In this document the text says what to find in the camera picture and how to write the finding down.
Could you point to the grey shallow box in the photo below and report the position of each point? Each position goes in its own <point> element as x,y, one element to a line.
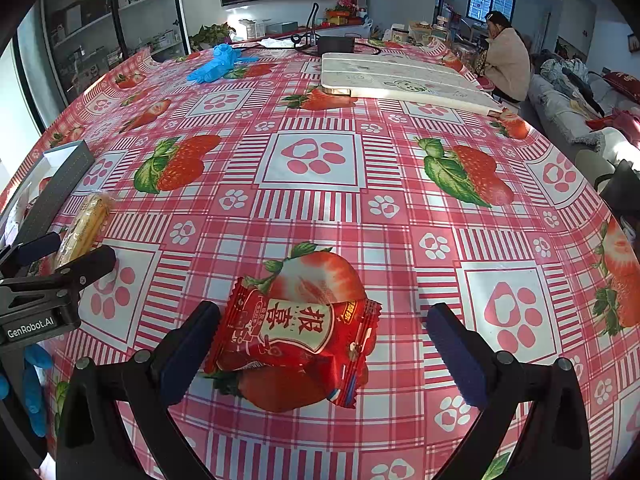
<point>65,170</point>

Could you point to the glass display cabinet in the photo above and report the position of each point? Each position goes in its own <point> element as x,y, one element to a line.
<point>100,25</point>

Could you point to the strawberry print checked tablecloth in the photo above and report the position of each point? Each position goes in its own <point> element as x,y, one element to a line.
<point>310,155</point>

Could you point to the red blanket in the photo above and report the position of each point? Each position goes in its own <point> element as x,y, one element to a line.
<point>620,125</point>

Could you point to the yellow snack packet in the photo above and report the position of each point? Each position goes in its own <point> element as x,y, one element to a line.
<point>87,220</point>

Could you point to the beige sofa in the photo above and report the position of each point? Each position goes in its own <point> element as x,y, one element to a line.
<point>592,162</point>

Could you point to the red snack packet cream label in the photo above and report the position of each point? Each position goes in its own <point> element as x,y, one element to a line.
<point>295,340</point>

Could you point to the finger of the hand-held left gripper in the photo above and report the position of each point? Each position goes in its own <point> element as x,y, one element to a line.
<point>35,250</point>
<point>95,265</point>

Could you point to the pile of clothes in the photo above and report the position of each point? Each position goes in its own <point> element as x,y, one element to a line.
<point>565,75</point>

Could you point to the grey sofa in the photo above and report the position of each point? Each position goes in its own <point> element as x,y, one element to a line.
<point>555,110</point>

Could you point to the black bag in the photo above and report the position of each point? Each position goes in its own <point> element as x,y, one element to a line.
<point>625,185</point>

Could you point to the person's left hand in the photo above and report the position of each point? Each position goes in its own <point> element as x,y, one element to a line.
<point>32,395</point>

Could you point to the orange box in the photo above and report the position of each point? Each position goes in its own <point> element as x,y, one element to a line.
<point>337,16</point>

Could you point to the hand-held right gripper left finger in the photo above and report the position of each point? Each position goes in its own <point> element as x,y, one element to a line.
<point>192,355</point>

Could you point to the glass jar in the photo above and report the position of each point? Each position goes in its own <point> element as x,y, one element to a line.
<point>466,55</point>

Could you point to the small dark picture frame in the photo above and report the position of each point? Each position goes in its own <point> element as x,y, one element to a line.
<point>634,43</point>

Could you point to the crumpled blue disposable gloves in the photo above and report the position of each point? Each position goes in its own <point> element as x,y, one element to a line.
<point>215,62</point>

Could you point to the white crumpled paper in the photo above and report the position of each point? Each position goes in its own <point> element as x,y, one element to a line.
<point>275,43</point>

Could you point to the green potted plant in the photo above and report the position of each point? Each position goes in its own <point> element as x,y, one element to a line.
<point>212,37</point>

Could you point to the white cartoon folding board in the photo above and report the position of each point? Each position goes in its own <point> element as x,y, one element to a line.
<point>400,80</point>

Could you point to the white red-topped media console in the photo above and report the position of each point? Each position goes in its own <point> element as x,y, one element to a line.
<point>280,32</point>

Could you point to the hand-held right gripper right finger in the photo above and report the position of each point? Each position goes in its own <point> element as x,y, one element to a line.
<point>457,355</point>

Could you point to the black power box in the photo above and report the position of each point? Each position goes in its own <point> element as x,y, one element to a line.
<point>335,45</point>

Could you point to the pink flower bouquet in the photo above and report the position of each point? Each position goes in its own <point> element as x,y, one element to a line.
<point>346,4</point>

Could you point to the dark framed window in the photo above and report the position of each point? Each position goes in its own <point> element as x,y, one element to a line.
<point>492,2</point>

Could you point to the red cushion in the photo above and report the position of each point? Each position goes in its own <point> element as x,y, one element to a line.
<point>625,82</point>

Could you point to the white jar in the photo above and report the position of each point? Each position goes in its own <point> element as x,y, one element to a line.
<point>398,34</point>

